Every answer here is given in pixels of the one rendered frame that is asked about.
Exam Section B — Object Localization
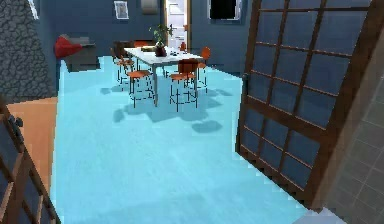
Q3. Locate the white framed wall picture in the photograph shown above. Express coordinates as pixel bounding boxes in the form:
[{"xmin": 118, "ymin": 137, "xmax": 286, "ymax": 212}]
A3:
[{"xmin": 113, "ymin": 0, "xmax": 130, "ymax": 20}]

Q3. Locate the green house plant dark pot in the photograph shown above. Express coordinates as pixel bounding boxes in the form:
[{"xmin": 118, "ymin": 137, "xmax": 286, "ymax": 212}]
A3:
[{"xmin": 148, "ymin": 23, "xmax": 174, "ymax": 58}]

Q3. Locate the orange metal-legged chair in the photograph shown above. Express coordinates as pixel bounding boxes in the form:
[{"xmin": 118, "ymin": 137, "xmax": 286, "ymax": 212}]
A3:
[
  {"xmin": 110, "ymin": 40, "xmax": 136, "ymax": 85},
  {"xmin": 168, "ymin": 58, "xmax": 200, "ymax": 113},
  {"xmin": 121, "ymin": 58, "xmax": 156, "ymax": 109},
  {"xmin": 133, "ymin": 39, "xmax": 156, "ymax": 49},
  {"xmin": 196, "ymin": 46, "xmax": 212, "ymax": 94}
]

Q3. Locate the grey sofa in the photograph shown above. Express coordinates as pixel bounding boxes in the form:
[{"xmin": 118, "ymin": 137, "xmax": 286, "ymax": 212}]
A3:
[{"xmin": 58, "ymin": 34, "xmax": 100, "ymax": 73}]

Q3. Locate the brown glass-paned room door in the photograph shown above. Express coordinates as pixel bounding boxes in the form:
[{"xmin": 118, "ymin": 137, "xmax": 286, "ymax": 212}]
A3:
[
  {"xmin": 0, "ymin": 94, "xmax": 62, "ymax": 224},
  {"xmin": 235, "ymin": 0, "xmax": 384, "ymax": 210}
]

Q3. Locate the grey framed wall picture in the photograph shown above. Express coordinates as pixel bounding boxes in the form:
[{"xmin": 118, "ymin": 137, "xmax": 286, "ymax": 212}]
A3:
[{"xmin": 140, "ymin": 0, "xmax": 160, "ymax": 15}]

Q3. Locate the white dining table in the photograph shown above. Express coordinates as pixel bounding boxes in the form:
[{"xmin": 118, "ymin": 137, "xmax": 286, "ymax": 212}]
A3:
[{"xmin": 123, "ymin": 45, "xmax": 205, "ymax": 108}]

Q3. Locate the dark window white frame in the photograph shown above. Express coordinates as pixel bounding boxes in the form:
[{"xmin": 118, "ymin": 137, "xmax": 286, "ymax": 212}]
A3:
[{"xmin": 207, "ymin": 0, "xmax": 243, "ymax": 21}]

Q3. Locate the red cushion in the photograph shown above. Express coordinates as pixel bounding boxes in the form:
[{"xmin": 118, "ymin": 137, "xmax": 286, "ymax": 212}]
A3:
[{"xmin": 54, "ymin": 35, "xmax": 84, "ymax": 60}]

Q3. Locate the white room door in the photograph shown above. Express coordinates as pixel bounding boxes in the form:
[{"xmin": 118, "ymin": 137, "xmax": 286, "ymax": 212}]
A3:
[{"xmin": 167, "ymin": 0, "xmax": 188, "ymax": 50}]

